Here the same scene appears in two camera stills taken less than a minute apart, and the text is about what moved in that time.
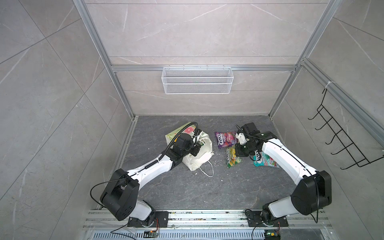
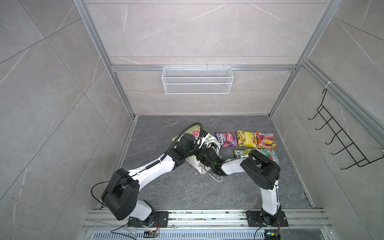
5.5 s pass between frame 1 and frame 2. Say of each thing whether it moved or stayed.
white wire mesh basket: stayed
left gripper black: moved
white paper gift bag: moved
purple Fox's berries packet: stayed
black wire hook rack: stayed
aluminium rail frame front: stayed
